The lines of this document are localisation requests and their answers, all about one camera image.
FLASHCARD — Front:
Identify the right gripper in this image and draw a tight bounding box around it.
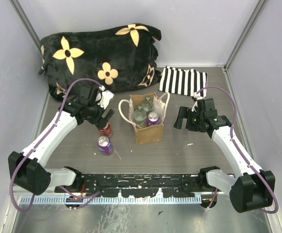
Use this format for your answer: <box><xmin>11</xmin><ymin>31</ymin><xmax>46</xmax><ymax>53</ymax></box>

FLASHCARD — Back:
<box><xmin>174</xmin><ymin>106</ymin><xmax>205</xmax><ymax>133</ymax></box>

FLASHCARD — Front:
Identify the red soda can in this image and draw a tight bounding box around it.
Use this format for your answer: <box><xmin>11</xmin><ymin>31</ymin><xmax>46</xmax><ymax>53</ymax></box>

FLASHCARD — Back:
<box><xmin>98</xmin><ymin>123</ymin><xmax>113</xmax><ymax>138</ymax></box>

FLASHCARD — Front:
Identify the purple soda can front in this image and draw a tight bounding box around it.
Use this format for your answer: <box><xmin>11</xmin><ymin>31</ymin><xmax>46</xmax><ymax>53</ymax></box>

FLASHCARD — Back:
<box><xmin>97</xmin><ymin>136</ymin><xmax>114</xmax><ymax>155</ymax></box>

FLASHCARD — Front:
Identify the purple soda can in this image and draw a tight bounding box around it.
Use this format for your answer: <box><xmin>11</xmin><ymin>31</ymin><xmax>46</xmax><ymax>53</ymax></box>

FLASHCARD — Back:
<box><xmin>97</xmin><ymin>136</ymin><xmax>114</xmax><ymax>155</ymax></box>
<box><xmin>147</xmin><ymin>112</ymin><xmax>160</xmax><ymax>127</ymax></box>

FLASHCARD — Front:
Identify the clear bottle front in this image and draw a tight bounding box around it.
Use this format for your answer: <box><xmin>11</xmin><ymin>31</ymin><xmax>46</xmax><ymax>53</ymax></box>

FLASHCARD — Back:
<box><xmin>134</xmin><ymin>105</ymin><xmax>147</xmax><ymax>129</ymax></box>

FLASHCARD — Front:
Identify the clear bottle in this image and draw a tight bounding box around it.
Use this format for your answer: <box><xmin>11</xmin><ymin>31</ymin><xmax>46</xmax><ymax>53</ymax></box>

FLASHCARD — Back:
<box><xmin>134</xmin><ymin>105</ymin><xmax>147</xmax><ymax>129</ymax></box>
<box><xmin>142</xmin><ymin>97</ymin><xmax>154</xmax><ymax>115</ymax></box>

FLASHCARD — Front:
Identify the cat print canvas bag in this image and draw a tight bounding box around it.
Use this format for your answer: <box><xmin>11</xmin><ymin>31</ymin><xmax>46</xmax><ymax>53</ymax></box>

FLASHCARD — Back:
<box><xmin>118</xmin><ymin>93</ymin><xmax>170</xmax><ymax>145</ymax></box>

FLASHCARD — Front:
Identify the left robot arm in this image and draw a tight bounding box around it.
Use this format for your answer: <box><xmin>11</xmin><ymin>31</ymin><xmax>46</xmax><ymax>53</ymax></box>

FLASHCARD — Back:
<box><xmin>8</xmin><ymin>86</ymin><xmax>114</xmax><ymax>195</ymax></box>

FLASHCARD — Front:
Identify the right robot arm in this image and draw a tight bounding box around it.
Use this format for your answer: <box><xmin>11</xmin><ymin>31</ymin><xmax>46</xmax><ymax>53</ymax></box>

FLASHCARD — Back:
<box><xmin>174</xmin><ymin>98</ymin><xmax>275</xmax><ymax>213</ymax></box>

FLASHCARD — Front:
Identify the black white striped cloth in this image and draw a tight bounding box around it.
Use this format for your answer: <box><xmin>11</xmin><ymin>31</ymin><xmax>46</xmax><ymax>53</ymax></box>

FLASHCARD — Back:
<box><xmin>158</xmin><ymin>66</ymin><xmax>208</xmax><ymax>97</ymax></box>

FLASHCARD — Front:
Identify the black floral plush blanket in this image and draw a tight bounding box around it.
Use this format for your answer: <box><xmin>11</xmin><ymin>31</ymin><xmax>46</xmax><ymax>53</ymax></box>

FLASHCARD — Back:
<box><xmin>38</xmin><ymin>23</ymin><xmax>162</xmax><ymax>102</ymax></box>

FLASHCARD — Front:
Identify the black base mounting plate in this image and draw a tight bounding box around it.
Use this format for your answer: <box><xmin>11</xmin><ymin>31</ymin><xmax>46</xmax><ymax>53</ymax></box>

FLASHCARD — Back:
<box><xmin>64</xmin><ymin>173</ymin><xmax>215</xmax><ymax>198</ymax></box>

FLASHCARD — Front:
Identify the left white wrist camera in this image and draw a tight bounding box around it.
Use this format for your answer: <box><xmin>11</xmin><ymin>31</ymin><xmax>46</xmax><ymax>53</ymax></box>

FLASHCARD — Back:
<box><xmin>96</xmin><ymin>85</ymin><xmax>115</xmax><ymax>109</ymax></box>

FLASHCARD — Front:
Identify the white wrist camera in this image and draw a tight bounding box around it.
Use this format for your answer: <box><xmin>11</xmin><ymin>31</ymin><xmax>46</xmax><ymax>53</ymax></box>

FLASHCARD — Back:
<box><xmin>96</xmin><ymin>85</ymin><xmax>115</xmax><ymax>109</ymax></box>
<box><xmin>191</xmin><ymin>92</ymin><xmax>204</xmax><ymax>112</ymax></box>

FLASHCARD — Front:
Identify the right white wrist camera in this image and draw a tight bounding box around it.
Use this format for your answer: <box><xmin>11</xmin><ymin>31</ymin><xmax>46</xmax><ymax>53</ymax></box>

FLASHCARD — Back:
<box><xmin>191</xmin><ymin>92</ymin><xmax>204</xmax><ymax>112</ymax></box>

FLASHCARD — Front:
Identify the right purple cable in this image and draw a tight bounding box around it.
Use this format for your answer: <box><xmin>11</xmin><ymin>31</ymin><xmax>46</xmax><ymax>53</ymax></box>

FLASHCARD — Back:
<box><xmin>193</xmin><ymin>86</ymin><xmax>279</xmax><ymax>214</ymax></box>

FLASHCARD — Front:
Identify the purple cable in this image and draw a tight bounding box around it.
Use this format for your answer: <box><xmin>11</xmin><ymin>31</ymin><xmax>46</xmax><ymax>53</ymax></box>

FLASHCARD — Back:
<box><xmin>9</xmin><ymin>78</ymin><xmax>105</xmax><ymax>213</ymax></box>
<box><xmin>193</xmin><ymin>86</ymin><xmax>279</xmax><ymax>214</ymax></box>

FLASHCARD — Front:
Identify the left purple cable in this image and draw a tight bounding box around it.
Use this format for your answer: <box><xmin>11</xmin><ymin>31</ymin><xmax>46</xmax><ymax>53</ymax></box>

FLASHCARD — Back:
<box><xmin>9</xmin><ymin>78</ymin><xmax>105</xmax><ymax>213</ymax></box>

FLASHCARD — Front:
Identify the aluminium rail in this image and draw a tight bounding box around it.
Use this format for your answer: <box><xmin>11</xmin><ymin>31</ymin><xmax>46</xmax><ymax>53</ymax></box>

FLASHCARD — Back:
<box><xmin>9</xmin><ymin>174</ymin><xmax>274</xmax><ymax>195</ymax></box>

